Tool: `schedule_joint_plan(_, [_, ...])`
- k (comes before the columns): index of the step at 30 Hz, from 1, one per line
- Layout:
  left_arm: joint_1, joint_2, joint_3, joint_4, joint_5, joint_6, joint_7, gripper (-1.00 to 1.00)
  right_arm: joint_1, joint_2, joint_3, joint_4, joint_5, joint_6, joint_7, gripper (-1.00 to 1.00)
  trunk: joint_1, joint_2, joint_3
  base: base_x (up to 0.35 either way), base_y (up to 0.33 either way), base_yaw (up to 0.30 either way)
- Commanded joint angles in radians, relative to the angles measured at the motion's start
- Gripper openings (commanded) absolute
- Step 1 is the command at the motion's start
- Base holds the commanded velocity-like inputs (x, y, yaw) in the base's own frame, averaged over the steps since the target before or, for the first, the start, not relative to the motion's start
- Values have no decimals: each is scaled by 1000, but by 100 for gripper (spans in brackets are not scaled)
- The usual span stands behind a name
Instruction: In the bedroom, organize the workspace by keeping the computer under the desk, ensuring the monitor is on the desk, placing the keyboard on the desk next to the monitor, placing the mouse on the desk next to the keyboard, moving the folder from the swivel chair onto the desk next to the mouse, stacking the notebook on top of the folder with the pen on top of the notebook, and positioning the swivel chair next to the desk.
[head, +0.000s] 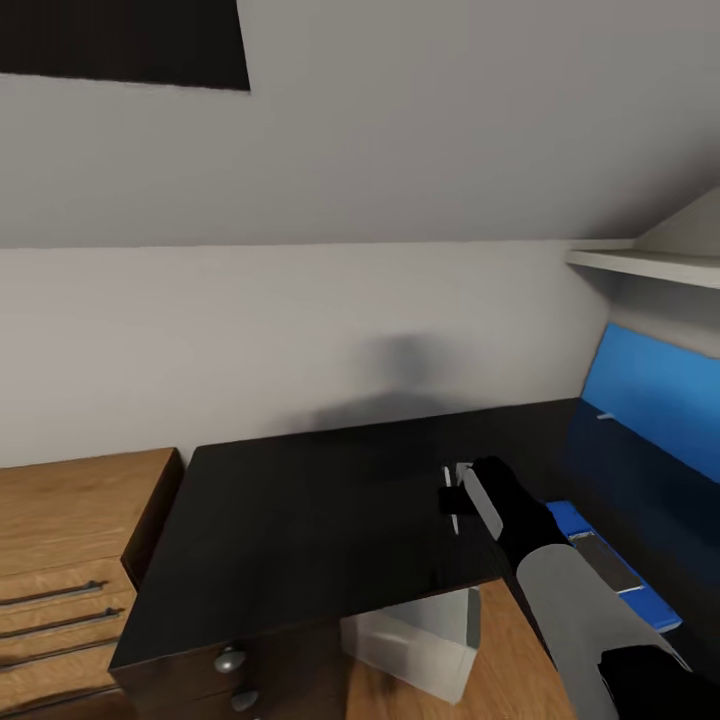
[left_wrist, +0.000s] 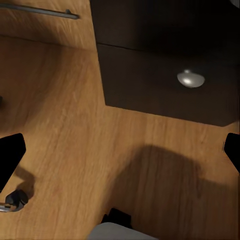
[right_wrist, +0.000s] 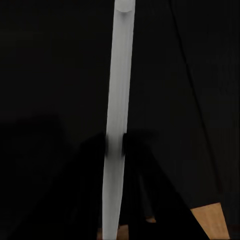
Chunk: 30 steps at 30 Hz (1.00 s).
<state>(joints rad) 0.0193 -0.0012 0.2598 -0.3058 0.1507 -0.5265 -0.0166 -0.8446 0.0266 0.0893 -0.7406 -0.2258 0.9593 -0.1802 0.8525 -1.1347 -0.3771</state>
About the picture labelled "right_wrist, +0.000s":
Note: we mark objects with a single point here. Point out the desk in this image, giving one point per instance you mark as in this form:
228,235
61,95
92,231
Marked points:
184,98

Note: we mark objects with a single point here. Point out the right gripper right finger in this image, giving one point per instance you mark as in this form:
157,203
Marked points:
174,219

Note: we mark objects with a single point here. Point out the pen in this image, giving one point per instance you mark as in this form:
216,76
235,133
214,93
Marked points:
117,116

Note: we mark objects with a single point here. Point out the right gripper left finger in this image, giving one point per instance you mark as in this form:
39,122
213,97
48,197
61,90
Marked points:
79,184

